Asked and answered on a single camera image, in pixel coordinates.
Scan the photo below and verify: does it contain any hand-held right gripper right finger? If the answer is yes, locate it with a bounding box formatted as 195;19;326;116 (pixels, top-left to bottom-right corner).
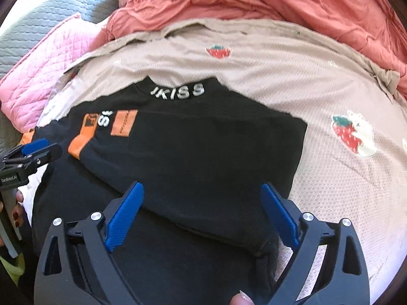
260;182;371;305

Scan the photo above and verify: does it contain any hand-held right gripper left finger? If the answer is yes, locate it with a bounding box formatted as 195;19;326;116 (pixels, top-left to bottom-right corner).
33;181;145;305

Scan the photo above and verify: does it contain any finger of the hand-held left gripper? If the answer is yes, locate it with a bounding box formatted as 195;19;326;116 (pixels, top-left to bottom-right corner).
3;138;49;160
17;143;63;167

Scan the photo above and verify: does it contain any black shirt with orange patches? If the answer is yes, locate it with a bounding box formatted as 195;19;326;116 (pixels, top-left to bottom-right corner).
30;76;308;305

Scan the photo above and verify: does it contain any person's left hand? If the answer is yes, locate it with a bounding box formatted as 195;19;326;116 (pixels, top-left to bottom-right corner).
12;190;25;229

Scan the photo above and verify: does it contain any person's right hand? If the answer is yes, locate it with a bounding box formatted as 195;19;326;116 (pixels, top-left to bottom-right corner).
229;290;255;305

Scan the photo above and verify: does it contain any pink quilted pillow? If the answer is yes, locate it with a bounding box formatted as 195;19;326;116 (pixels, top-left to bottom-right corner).
0;13;110;134

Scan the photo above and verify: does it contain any yellow-green cloth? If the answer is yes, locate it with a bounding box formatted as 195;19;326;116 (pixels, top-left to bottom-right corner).
0;254;25;282

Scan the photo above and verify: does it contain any beige strawberry print blanket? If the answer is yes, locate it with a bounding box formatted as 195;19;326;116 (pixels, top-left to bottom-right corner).
32;17;407;305

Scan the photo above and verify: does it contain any coral red duvet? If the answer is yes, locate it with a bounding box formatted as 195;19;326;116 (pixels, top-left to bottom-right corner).
92;0;407;80

